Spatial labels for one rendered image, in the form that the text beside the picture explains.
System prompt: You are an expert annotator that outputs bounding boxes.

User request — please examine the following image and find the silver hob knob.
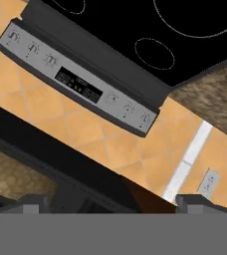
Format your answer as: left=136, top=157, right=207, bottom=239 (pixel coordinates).
left=26, top=42, right=41, bottom=56
left=7, top=30, right=21, bottom=44
left=122, top=102, right=136, bottom=115
left=139, top=112, right=152, bottom=125
left=106, top=92, right=118, bottom=105
left=43, top=54, right=58, bottom=67

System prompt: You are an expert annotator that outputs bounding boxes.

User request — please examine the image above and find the brown wooden cupboard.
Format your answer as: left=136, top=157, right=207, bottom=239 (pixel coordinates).
left=119, top=174, right=178, bottom=214

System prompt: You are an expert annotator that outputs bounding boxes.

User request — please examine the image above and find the black range hood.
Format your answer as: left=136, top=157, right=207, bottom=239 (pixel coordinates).
left=0, top=99, right=143, bottom=214

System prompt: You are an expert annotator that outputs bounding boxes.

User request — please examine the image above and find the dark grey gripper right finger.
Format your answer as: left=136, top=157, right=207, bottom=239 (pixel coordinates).
left=175, top=193, right=227, bottom=214

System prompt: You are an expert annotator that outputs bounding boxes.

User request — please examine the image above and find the black hob with silver panel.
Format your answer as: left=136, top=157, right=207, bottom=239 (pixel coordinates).
left=0, top=0, right=227, bottom=138

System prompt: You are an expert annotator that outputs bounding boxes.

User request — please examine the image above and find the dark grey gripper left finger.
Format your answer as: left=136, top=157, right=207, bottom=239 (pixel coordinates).
left=0, top=193, right=51, bottom=214

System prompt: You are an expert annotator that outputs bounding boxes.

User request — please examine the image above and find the grey wall socket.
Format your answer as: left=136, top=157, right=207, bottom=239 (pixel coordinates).
left=196, top=167, right=222, bottom=200

